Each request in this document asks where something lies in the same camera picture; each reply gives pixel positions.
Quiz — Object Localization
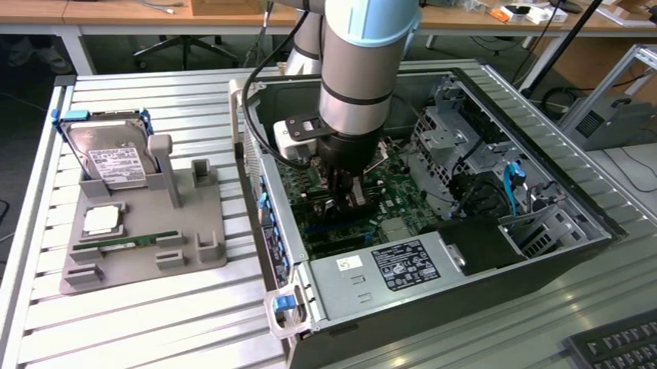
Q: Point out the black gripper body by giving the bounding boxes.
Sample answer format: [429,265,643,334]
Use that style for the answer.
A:
[314,128,386,181]

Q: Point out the graphics card with black cooler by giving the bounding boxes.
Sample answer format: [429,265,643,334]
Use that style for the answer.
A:
[292,190,380,228]

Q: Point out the open socket cover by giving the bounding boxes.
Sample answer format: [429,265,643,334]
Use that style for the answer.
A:
[366,137,398,174]

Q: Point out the green motherboard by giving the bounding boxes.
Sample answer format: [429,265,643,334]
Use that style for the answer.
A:
[274,132,451,261]

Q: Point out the silver chipset heatsink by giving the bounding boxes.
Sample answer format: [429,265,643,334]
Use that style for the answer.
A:
[378,220,418,240]

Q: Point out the black expansion slot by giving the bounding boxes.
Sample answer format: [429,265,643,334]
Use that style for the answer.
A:
[309,234,372,258]

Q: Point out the silver drive cage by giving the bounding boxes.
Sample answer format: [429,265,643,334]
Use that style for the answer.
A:
[409,75,521,218]

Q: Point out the grey power supply unit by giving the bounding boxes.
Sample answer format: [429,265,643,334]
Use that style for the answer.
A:
[306,231,468,323]

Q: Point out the silver disk bay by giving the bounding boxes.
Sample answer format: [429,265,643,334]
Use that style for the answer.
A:
[500,205,592,258]

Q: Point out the grey plastic parts rack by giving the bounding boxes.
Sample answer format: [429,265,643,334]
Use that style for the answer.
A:
[61,132,232,297]

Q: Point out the open black PC case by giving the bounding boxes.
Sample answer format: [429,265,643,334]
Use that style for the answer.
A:
[228,67,628,369]

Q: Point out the green RAM stick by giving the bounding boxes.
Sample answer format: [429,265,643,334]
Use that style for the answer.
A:
[77,233,182,254]

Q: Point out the black office chair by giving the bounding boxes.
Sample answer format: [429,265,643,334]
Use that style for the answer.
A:
[131,34,242,71]

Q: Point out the brown cardboard box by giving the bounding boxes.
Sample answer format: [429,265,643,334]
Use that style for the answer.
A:
[190,0,265,18]

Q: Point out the silver CPU chip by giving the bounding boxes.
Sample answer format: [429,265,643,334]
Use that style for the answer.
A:
[82,206,126,234]

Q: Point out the black stand pole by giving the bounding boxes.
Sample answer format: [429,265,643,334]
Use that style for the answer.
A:
[517,0,605,97]

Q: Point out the grey box machine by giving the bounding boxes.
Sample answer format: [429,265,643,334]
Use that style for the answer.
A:
[557,95,657,152]

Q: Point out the small white box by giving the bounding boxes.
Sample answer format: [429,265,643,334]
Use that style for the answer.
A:
[523,6,571,25]

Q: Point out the black keyboard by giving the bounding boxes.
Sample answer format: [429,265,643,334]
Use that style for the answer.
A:
[561,308,657,369]

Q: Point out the person's legs with shoes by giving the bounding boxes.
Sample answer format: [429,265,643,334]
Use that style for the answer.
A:
[3,35,74,75]

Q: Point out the flat white box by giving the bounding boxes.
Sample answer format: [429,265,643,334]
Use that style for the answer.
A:
[595,5,657,28]

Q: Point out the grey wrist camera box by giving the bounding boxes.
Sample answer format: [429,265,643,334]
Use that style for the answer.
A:
[273,114,336,161]

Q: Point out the black wire bundle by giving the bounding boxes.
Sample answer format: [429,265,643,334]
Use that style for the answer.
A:
[449,175,517,221]

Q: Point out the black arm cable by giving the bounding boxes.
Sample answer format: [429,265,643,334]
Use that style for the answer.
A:
[242,0,322,169]

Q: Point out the blue disk wire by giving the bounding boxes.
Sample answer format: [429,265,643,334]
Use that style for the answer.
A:
[504,161,529,219]

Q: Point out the hard disk in blue bracket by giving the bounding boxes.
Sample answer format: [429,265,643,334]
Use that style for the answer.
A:
[51,108,162,192]

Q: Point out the white cable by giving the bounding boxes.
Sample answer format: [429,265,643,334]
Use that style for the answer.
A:
[137,0,185,15]

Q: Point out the aluminium profile frame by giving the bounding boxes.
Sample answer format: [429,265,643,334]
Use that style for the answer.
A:
[557,43,657,130]

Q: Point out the wooden desk with white frame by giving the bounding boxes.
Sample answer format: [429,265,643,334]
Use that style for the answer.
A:
[0,0,657,91]

